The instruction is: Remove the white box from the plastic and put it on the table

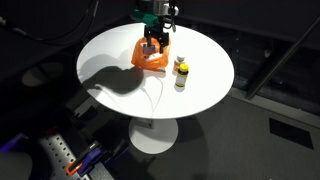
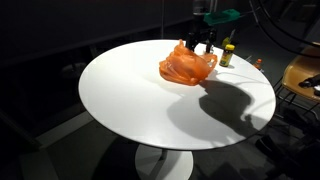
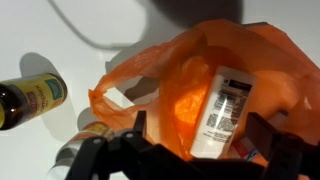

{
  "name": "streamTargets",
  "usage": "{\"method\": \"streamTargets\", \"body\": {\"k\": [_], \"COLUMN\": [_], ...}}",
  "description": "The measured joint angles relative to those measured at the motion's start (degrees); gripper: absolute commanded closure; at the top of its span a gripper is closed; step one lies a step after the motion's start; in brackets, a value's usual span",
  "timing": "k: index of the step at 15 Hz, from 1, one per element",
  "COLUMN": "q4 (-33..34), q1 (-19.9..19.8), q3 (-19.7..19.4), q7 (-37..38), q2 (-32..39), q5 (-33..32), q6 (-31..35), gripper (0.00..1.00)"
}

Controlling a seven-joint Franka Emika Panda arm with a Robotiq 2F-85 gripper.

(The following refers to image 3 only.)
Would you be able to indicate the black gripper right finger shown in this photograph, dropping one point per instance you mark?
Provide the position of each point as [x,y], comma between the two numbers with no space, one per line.
[286,150]

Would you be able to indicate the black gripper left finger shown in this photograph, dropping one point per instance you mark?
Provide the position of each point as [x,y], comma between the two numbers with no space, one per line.
[96,156]

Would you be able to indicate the white labelled bottle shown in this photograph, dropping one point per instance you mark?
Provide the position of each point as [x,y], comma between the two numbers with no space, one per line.
[223,113]

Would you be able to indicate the white bottle with orange label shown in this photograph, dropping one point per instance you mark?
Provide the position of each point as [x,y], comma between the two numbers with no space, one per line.
[78,140]

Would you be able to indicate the blue and red printed packet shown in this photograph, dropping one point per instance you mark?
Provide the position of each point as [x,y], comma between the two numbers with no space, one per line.
[245,150]

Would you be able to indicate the orange plastic bag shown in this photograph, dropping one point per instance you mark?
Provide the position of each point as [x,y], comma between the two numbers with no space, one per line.
[276,66]

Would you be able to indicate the brown bottle with yellow cap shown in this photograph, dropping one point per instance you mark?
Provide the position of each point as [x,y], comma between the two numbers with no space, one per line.
[33,98]

